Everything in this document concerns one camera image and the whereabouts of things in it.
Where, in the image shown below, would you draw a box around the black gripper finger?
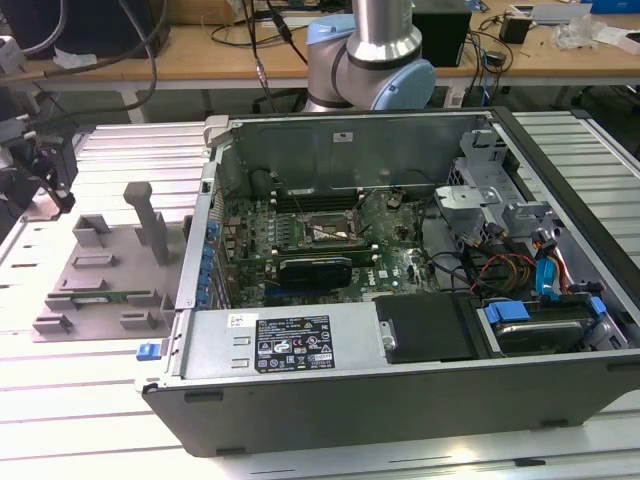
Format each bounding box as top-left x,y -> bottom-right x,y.
32,135 -> 79,214

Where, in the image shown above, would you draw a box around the metal socket cover frame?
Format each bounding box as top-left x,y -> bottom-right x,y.
348,192 -> 376,240

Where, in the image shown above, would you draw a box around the white crumpled paper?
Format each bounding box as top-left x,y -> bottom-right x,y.
52,45 -> 99,71

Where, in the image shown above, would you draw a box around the black computer tower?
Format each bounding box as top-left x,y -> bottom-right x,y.
2,0 -> 171,61

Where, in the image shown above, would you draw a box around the green RAM stick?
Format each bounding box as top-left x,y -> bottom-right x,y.
69,290 -> 164,305

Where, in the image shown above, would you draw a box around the grey parts rack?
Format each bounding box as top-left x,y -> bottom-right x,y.
31,180 -> 194,345

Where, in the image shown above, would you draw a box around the grey case latch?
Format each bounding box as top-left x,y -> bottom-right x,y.
202,114 -> 236,151

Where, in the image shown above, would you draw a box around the wooden desk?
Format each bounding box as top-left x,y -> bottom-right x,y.
0,0 -> 640,94

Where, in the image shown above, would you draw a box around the blue expansion card retainer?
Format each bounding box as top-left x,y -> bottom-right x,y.
195,219 -> 221,309

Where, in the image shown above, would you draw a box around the silver power supply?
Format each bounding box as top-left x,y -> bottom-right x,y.
179,299 -> 389,381

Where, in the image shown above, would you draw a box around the black graphics card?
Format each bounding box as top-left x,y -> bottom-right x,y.
234,254 -> 354,291

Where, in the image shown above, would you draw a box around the black power supply label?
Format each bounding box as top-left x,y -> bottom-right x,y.
254,314 -> 332,374

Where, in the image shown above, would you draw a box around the green motherboard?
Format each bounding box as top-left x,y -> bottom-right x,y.
219,187 -> 446,309

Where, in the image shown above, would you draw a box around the dark grey PC case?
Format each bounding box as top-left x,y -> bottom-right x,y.
141,105 -> 640,459

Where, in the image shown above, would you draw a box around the large black box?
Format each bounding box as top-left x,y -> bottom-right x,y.
412,9 -> 474,69

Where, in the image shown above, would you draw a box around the silver drive cage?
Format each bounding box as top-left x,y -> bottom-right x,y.
432,127 -> 556,251

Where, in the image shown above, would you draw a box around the blue disk carrier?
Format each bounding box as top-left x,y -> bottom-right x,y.
483,295 -> 607,351

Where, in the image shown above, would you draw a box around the small black box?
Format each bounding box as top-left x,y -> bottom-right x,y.
499,14 -> 531,45

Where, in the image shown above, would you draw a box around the black silver hard disk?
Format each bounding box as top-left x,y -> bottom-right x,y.
492,319 -> 586,357

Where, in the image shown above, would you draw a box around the clear plastic bag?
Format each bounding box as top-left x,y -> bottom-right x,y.
552,14 -> 601,51

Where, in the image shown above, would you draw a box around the white flat box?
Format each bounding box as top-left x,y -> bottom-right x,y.
597,24 -> 640,54

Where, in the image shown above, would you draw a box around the blue box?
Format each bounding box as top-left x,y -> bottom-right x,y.
592,0 -> 640,15

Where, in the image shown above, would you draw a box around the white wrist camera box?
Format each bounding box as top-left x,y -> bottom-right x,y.
0,35 -> 27,77

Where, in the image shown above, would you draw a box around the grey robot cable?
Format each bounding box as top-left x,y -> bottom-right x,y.
19,0 -> 171,136

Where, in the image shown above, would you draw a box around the black desk cables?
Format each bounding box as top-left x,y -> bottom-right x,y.
209,0 -> 314,116

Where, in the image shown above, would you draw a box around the black wire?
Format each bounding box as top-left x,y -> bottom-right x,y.
427,248 -> 484,294

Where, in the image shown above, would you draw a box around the red yellow power wires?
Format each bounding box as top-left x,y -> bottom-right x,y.
479,252 -> 537,292

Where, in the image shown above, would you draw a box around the blue data wire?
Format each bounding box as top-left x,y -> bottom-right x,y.
535,247 -> 567,302

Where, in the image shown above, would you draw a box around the red data wire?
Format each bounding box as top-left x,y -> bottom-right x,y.
552,224 -> 572,294

